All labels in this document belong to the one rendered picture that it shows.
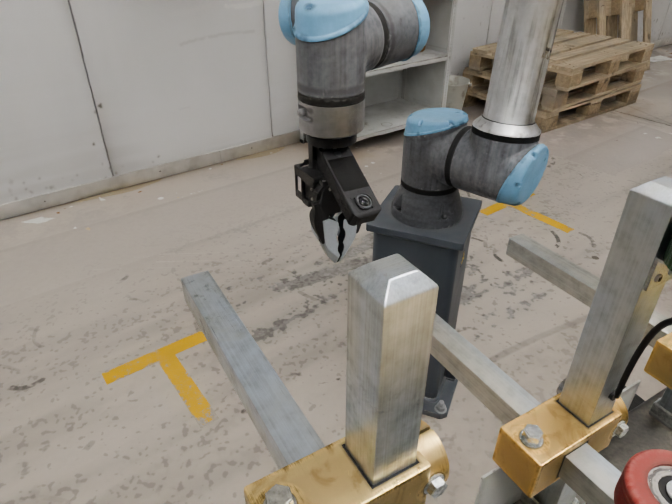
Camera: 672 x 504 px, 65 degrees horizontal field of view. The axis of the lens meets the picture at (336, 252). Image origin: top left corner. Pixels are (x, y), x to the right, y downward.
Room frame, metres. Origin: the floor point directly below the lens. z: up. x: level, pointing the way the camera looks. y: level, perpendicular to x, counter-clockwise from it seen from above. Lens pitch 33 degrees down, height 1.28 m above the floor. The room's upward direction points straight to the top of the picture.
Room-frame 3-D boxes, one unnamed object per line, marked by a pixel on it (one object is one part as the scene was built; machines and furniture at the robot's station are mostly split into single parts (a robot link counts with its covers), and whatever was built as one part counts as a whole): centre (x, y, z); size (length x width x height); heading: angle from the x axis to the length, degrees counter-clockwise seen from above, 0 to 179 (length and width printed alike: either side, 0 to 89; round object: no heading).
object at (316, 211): (0.68, 0.02, 0.91); 0.05 x 0.02 x 0.09; 121
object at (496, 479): (0.39, -0.26, 0.75); 0.26 x 0.01 x 0.10; 120
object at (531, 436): (0.31, -0.18, 0.88); 0.02 x 0.02 x 0.01
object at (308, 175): (0.71, 0.01, 0.97); 0.09 x 0.08 x 0.12; 31
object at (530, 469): (0.34, -0.23, 0.85); 0.14 x 0.06 x 0.05; 120
